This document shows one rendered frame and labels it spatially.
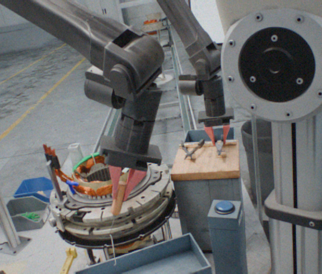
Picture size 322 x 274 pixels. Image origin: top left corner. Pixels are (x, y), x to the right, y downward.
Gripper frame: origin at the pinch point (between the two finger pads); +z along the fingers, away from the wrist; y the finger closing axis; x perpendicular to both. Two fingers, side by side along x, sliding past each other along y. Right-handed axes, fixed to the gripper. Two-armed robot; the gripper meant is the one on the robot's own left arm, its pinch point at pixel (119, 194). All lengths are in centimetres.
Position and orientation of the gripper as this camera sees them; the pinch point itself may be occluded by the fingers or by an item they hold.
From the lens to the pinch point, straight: 63.9
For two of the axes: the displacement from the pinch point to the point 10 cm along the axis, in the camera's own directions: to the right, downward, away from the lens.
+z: -2.4, 9.3, 2.8
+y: -9.6, -1.9, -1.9
